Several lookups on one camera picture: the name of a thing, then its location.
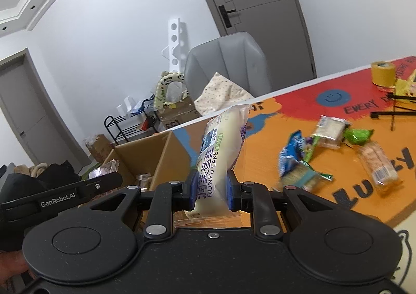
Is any white perforated rack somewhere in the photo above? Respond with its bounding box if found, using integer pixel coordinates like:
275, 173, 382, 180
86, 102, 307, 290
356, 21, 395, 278
161, 18, 189, 73

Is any blue snack packet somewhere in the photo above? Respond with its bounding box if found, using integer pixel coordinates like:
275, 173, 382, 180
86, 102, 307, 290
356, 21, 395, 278
278, 130, 305, 177

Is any white Runfu cake package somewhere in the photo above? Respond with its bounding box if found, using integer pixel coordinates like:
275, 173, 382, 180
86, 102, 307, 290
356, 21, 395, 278
185, 105, 250, 219

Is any white sandwich cake package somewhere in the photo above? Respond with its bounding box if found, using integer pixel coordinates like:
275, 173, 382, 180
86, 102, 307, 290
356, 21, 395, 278
312, 115, 351, 150

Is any colourful cat table mat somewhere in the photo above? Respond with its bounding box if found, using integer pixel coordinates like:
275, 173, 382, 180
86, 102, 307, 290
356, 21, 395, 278
172, 55, 416, 288

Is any green-edged cracker package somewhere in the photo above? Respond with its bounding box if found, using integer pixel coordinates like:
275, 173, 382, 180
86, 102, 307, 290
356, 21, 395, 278
276, 161, 334, 193

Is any orange biscuit package with barcode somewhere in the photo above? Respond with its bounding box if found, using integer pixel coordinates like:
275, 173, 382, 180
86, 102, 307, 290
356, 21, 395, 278
357, 141, 399, 192

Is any person's left hand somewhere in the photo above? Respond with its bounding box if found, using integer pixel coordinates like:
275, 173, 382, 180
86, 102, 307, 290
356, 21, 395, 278
0, 251, 28, 284

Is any black wire stand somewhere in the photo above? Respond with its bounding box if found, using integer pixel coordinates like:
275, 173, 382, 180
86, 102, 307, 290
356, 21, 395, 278
370, 92, 416, 131

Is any green candy wrapper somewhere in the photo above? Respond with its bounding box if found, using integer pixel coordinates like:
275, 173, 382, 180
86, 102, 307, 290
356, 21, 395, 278
343, 128, 374, 145

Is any dark clothes pile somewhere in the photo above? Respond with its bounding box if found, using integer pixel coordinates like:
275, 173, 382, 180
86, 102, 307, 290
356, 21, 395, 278
1, 162, 81, 203

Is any grey door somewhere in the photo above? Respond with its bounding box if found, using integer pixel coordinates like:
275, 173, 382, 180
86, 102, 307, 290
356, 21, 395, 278
1, 49, 90, 172
206, 0, 317, 90

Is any SF cardboard shipping box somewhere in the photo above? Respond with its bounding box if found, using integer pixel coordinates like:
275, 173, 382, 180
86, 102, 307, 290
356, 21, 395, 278
157, 97, 201, 129

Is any yellow tape roll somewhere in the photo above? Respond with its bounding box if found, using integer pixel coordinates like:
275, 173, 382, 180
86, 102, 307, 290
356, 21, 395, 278
371, 61, 395, 87

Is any orange-pink snack packet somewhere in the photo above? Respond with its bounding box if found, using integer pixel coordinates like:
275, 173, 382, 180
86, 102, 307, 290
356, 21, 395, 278
88, 159, 120, 180

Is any yellow hair clip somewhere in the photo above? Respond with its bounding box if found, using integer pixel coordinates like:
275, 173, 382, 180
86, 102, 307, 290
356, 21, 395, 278
395, 70, 416, 97

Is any black wire shoe rack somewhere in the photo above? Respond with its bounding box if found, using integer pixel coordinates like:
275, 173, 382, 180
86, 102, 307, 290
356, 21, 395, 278
104, 112, 159, 145

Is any dotted cream cushion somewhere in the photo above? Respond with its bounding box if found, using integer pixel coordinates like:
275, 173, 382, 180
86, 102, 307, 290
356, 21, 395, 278
194, 72, 254, 116

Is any grey upholstered chair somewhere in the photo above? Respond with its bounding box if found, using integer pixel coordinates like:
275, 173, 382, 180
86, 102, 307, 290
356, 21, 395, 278
184, 32, 272, 101

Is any brown cardboard box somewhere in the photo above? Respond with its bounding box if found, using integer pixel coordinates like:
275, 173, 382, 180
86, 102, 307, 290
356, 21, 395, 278
104, 131, 190, 190

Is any dark cookie packet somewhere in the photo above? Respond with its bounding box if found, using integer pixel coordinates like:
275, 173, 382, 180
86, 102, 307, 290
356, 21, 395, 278
136, 173, 153, 192

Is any panda print toilet seat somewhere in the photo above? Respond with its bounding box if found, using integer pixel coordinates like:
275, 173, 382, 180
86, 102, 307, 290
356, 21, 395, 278
154, 71, 188, 112

